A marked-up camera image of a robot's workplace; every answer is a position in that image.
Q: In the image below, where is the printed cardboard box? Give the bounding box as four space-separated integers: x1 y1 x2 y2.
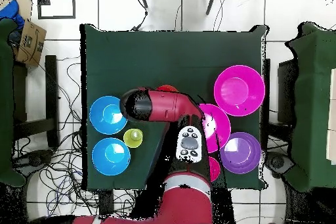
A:
14 20 47 68

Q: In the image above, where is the large blue bowl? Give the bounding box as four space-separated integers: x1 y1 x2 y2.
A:
89 95 129 135
91 137 131 177

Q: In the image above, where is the black pedestal foot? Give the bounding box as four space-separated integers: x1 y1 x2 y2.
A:
14 149 54 173
264 151 295 177

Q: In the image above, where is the plain cardboard box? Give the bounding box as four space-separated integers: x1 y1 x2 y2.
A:
0 0 33 21

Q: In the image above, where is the tangle of floor cables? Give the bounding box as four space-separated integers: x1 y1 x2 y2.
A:
11 55 137 219

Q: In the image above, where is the purple bowl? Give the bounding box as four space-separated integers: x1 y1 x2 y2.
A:
219 131 263 175

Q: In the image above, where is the black box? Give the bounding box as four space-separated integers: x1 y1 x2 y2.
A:
98 189 115 215

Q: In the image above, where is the yellow cup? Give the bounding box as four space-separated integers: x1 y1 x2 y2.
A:
123 128 144 148

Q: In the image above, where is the large pink bowl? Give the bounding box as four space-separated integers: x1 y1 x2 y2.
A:
213 64 266 118
198 103 232 154

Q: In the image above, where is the green covered side table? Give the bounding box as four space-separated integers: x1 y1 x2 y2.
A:
284 22 336 192
0 18 27 188

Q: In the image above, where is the orange bowl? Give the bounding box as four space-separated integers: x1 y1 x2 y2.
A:
156 84 180 93

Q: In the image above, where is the blue cloth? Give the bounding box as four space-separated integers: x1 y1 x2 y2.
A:
0 0 26 30

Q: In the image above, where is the dark green table cloth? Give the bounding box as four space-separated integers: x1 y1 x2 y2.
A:
79 23 270 190

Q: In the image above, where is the black bench frame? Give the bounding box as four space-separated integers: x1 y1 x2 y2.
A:
12 55 60 148
262 58 299 151

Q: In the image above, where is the black cable with plug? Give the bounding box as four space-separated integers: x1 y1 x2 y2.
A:
131 0 149 32

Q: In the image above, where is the small crimson bowl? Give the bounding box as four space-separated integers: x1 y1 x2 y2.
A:
209 156 222 182

